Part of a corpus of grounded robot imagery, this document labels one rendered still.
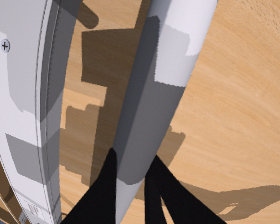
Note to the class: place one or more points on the long brown cardboard carton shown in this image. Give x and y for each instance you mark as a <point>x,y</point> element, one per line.
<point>11,202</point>

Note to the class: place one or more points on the grey tube with white end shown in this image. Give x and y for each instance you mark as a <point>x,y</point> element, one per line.
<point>171,40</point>

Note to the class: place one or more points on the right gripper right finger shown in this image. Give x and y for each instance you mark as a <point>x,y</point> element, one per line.
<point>183,206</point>

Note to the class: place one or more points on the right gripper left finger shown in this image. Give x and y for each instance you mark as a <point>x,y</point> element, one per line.
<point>98,204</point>

